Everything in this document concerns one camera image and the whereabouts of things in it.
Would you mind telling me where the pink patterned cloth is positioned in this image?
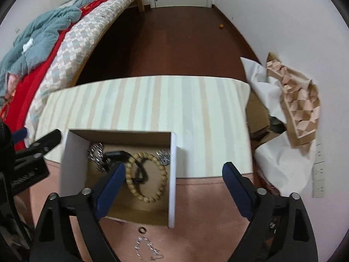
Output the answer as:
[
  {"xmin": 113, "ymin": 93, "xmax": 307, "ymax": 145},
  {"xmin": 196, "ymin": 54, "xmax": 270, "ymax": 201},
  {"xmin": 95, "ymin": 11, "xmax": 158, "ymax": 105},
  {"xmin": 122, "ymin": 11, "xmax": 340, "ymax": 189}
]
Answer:
[{"xmin": 5, "ymin": 72, "xmax": 23, "ymax": 102}]

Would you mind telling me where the white wall socket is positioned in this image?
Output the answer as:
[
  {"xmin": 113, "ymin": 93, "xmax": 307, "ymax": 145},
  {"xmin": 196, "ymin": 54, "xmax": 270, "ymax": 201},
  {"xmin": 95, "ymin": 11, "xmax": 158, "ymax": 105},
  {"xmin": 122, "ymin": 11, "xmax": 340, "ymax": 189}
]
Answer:
[
  {"xmin": 313, "ymin": 162, "xmax": 326, "ymax": 182},
  {"xmin": 315, "ymin": 143, "xmax": 325, "ymax": 164},
  {"xmin": 311, "ymin": 179, "xmax": 327, "ymax": 198}
]

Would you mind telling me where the black cord bracelet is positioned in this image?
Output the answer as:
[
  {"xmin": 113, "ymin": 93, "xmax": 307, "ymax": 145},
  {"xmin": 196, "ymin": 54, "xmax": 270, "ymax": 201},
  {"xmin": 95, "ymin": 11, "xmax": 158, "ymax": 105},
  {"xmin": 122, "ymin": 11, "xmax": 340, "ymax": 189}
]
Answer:
[{"xmin": 104, "ymin": 150, "xmax": 150, "ymax": 187}]

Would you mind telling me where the wooden bead bracelet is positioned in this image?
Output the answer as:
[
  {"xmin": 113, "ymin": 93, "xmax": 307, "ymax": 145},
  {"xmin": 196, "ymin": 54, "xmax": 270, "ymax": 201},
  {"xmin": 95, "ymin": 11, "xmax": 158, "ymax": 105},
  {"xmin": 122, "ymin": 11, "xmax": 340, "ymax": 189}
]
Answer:
[{"xmin": 125, "ymin": 152, "xmax": 168, "ymax": 204}]

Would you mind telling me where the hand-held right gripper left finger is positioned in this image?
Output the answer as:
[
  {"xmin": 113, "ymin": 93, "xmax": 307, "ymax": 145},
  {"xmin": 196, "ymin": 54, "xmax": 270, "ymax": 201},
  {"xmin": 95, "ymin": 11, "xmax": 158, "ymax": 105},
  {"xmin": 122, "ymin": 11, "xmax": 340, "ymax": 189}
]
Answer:
[{"xmin": 29, "ymin": 163, "xmax": 126, "ymax": 262}]

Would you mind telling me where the bed with checkered mattress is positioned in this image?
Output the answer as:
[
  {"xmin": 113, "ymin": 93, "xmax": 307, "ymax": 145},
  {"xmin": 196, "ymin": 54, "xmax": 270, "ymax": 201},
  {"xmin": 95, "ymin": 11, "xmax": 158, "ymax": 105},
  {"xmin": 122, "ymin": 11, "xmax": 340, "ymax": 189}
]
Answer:
[{"xmin": 24, "ymin": 0, "xmax": 143, "ymax": 140}]

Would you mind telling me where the white paper sheet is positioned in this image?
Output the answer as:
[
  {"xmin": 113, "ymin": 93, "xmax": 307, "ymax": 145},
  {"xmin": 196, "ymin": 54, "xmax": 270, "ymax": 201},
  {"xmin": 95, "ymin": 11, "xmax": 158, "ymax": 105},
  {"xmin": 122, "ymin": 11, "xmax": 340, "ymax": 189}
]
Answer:
[{"xmin": 240, "ymin": 57, "xmax": 317, "ymax": 196}]

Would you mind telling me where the silver chain necklace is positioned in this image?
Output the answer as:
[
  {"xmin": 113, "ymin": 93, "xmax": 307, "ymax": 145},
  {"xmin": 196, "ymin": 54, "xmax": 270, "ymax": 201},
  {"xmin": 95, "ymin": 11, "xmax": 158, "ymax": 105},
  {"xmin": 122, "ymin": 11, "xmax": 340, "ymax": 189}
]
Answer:
[{"xmin": 133, "ymin": 236, "xmax": 164, "ymax": 261}]

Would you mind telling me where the brown cardboard box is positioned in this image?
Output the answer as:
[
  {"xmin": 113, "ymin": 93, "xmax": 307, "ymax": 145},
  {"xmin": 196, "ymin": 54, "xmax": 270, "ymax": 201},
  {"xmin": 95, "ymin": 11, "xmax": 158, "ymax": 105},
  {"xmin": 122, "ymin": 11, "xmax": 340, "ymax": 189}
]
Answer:
[{"xmin": 245, "ymin": 91, "xmax": 287, "ymax": 154}]

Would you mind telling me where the pink table cloth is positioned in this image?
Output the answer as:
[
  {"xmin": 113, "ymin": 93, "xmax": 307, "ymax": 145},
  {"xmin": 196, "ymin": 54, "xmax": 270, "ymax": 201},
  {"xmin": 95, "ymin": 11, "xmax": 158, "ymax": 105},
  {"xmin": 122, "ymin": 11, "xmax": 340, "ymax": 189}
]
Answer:
[{"xmin": 27, "ymin": 157, "xmax": 276, "ymax": 262}]

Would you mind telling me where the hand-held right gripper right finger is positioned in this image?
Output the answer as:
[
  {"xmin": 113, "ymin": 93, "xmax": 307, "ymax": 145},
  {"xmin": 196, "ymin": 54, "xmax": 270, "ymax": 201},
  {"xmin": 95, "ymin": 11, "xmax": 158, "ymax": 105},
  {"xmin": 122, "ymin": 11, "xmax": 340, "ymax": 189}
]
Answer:
[{"xmin": 222, "ymin": 162, "xmax": 318, "ymax": 262}]

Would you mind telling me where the white cardboard box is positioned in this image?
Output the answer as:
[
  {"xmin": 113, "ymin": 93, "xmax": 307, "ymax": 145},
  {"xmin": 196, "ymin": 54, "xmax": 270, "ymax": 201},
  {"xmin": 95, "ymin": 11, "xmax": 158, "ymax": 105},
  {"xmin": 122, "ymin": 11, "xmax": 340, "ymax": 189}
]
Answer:
[{"xmin": 59, "ymin": 129, "xmax": 178, "ymax": 229}]

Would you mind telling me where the striped cloth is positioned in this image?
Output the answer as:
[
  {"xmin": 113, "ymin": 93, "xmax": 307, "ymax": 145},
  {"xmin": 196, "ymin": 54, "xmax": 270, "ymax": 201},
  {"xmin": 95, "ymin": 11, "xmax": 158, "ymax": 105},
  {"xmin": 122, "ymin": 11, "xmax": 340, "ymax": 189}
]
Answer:
[{"xmin": 35, "ymin": 75, "xmax": 253, "ymax": 179}]

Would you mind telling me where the blue blanket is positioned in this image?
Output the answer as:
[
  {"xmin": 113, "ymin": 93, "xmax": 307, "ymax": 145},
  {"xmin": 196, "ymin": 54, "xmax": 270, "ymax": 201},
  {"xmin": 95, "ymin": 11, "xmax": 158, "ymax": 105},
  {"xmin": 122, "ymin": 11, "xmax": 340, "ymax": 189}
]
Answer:
[{"xmin": 0, "ymin": 0, "xmax": 140, "ymax": 95}]

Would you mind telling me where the red blanket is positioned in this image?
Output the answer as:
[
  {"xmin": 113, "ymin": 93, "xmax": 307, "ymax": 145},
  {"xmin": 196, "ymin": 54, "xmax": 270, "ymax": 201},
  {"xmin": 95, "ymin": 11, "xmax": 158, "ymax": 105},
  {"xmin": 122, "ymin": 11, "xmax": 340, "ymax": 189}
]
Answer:
[{"xmin": 0, "ymin": 0, "xmax": 140, "ymax": 133}]

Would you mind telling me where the pink cardboard divider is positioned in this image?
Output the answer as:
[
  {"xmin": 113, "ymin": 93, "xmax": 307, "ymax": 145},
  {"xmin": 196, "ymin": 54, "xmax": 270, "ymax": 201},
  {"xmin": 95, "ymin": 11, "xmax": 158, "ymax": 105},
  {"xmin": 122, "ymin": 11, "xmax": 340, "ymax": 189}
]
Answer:
[{"xmin": 265, "ymin": 52, "xmax": 321, "ymax": 150}]

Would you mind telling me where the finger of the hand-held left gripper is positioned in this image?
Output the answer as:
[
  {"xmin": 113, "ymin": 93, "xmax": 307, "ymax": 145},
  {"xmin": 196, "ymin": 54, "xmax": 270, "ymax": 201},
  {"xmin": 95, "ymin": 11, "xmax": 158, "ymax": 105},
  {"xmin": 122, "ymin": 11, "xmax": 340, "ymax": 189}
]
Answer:
[
  {"xmin": 15, "ymin": 129, "xmax": 62, "ymax": 167},
  {"xmin": 12, "ymin": 127, "xmax": 28, "ymax": 145}
]

